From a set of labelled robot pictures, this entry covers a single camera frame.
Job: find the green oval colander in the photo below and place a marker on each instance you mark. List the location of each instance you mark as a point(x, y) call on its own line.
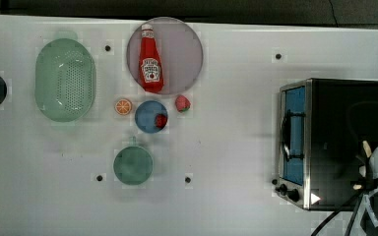
point(65, 73)

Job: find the red ketchup bottle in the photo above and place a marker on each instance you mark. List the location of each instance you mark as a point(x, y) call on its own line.
point(150, 68)

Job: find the green cup with handle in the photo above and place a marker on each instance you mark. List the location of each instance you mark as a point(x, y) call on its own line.
point(133, 165)

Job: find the toaster oven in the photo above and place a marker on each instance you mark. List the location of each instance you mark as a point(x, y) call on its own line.
point(323, 124)

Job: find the plush peeled banana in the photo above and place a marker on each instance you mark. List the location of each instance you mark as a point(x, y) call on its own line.
point(366, 149)

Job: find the small red strawberry toy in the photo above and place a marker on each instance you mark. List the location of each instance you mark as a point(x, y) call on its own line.
point(161, 121)

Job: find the pink plush strawberry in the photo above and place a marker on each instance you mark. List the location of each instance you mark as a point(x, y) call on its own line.
point(182, 103)

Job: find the blue bowl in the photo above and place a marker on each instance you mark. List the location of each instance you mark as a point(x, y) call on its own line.
point(146, 114)

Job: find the orange slice toy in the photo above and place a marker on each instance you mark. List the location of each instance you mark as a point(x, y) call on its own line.
point(123, 106)

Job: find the grey round plate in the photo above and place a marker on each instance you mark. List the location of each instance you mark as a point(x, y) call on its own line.
point(180, 51)

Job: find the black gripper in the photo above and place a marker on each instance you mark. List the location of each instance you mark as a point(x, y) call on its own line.
point(373, 186)

